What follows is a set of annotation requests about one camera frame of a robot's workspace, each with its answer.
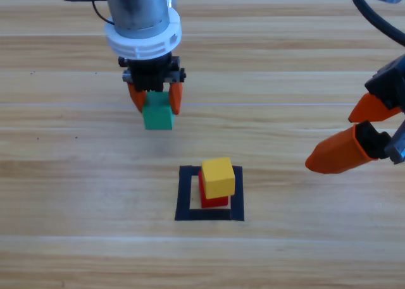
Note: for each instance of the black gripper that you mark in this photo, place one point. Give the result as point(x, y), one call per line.
point(148, 74)
point(389, 83)

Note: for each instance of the green wooden block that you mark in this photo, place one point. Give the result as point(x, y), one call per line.
point(158, 116)

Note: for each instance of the yellow wooden block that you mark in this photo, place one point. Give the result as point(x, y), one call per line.
point(218, 178)

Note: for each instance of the red wooden block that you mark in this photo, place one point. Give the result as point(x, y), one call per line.
point(215, 202)

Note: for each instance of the black tape square outline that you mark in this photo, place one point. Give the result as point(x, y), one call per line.
point(209, 214)

